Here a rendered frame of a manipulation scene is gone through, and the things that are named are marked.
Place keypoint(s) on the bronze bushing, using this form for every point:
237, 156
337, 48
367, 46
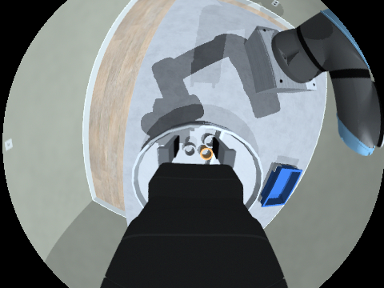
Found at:
206, 157

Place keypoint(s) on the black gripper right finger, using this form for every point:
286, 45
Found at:
223, 153

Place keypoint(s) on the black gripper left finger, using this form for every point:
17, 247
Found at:
169, 151

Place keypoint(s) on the blue open crate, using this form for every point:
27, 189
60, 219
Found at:
279, 185

